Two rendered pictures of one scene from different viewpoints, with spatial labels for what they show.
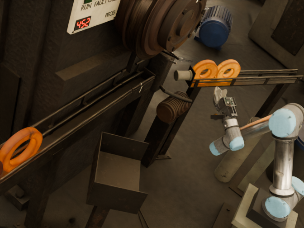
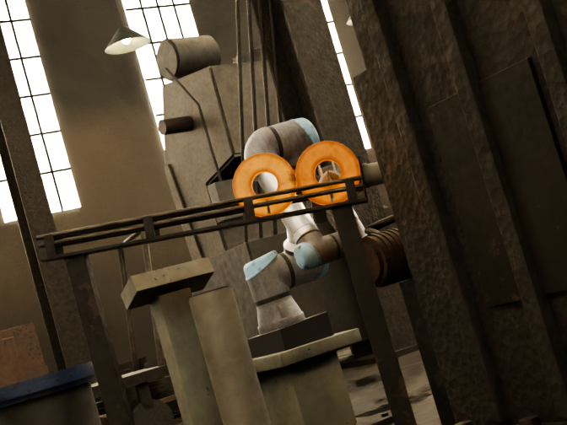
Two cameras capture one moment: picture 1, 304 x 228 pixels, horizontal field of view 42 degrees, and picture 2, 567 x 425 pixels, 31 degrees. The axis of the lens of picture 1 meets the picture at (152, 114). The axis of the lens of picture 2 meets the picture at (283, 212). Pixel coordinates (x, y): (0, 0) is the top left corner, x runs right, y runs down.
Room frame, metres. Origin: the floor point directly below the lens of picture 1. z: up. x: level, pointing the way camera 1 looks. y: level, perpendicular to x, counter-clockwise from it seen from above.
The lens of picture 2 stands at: (4.00, 1.28, 0.42)
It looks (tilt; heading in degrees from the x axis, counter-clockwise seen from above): 5 degrees up; 219
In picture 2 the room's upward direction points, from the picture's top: 16 degrees counter-clockwise
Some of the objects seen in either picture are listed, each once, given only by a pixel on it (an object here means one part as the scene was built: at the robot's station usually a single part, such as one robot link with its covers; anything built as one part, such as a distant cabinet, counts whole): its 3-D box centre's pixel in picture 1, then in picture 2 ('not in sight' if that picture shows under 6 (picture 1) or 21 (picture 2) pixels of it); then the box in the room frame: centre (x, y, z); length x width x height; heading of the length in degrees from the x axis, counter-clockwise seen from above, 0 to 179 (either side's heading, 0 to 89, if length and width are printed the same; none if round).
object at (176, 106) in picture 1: (161, 130); (426, 333); (1.89, -0.10, 0.27); 0.22 x 0.13 x 0.53; 161
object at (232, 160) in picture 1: (239, 150); (236, 386); (2.04, -0.61, 0.26); 0.12 x 0.12 x 0.52
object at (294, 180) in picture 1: (291, 191); (267, 275); (1.57, -0.81, 0.53); 0.13 x 0.12 x 0.14; 153
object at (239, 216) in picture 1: (265, 218); (290, 353); (1.57, -0.81, 0.28); 0.32 x 0.32 x 0.04; 78
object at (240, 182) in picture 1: (266, 158); (192, 378); (2.02, -0.78, 0.31); 0.24 x 0.16 x 0.62; 161
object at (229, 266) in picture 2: not in sight; (317, 295); (-0.92, -2.61, 0.43); 1.23 x 0.93 x 0.87; 159
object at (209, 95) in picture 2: not in sight; (253, 188); (-2.40, -4.11, 1.42); 1.43 x 1.22 x 2.85; 76
